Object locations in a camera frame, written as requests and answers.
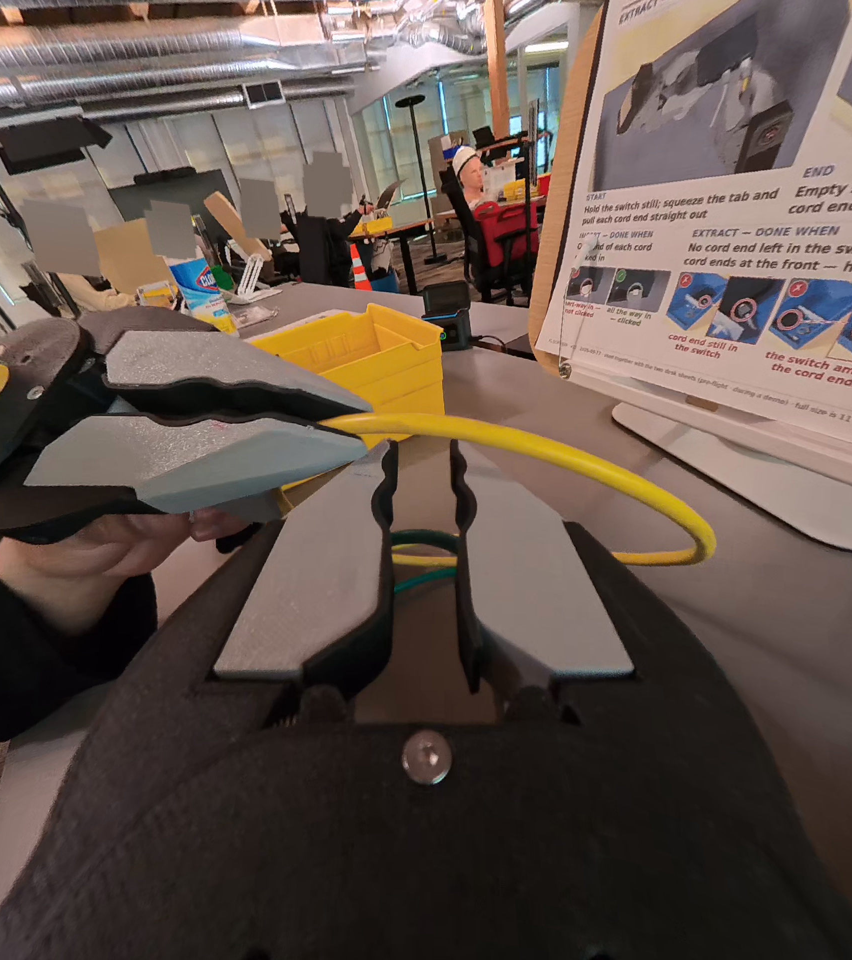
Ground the black tripod light stand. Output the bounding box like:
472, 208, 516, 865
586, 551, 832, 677
0, 116, 114, 178

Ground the red office chair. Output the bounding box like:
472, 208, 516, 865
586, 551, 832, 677
471, 198, 547, 302

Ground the printed instruction sheet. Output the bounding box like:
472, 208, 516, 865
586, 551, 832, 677
536, 0, 852, 467

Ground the black wall screen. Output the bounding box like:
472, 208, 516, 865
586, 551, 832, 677
107, 166, 236, 227

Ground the person's left hand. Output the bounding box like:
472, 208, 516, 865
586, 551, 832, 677
0, 512, 256, 637

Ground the yellow ethernet cable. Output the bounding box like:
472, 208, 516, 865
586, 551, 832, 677
283, 411, 718, 570

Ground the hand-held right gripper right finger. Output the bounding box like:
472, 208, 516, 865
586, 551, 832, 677
450, 440, 635, 695

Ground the small black device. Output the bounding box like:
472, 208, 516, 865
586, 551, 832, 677
422, 279, 474, 353

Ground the green ethernet cable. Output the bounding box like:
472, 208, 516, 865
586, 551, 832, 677
390, 528, 461, 594

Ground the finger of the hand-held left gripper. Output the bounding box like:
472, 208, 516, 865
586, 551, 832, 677
23, 414, 370, 524
103, 332, 373, 423

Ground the white display stand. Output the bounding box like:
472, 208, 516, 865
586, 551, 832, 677
561, 366, 852, 555

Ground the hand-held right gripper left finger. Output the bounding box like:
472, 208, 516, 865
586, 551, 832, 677
213, 440, 399, 693

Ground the white-capped mannequin head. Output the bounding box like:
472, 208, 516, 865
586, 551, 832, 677
450, 144, 489, 213

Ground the yellow plastic bin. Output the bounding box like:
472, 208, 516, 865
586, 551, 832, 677
246, 302, 448, 519

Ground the blue wipes pack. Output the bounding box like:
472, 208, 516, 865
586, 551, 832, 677
167, 255, 240, 336

